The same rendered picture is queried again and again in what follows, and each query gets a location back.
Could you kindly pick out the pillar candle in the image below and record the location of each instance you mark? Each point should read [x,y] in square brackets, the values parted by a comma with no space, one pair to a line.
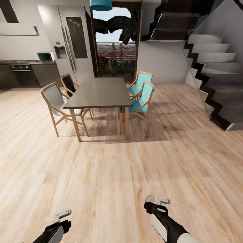
[151,199]

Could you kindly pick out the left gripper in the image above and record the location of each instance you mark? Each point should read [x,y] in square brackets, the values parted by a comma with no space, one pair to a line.
[66,225]

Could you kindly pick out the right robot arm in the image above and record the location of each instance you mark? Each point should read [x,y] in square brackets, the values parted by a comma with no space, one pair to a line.
[168,229]

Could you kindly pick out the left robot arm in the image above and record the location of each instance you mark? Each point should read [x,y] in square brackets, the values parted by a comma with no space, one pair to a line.
[54,232]

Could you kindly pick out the oven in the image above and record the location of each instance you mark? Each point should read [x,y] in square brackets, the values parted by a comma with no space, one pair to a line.
[24,73]

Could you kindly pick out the range hood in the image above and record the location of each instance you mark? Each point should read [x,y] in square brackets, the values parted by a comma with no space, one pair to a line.
[13,27]

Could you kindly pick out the stairs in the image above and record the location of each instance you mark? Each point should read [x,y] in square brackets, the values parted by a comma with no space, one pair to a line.
[213,34]

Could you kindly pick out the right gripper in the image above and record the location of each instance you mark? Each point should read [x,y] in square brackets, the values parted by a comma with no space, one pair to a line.
[150,206]

